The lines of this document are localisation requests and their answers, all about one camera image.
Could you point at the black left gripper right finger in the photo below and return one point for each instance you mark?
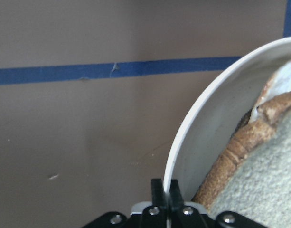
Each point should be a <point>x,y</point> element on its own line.
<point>175,198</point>

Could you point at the white bread slice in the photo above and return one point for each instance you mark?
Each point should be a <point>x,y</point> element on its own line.
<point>252,176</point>

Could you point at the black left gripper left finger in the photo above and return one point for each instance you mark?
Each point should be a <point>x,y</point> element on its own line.
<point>157,193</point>

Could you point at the white round plate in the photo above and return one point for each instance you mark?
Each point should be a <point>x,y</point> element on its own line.
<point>207,127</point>

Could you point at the bread slice under egg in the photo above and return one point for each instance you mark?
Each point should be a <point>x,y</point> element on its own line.
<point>278,83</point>

